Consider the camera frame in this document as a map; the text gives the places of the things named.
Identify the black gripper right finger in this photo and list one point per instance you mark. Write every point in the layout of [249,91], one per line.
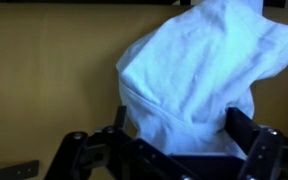
[266,148]

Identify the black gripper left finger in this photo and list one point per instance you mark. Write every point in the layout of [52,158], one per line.
[125,158]

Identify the light blue t-shirt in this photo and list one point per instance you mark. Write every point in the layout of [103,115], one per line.
[179,81]

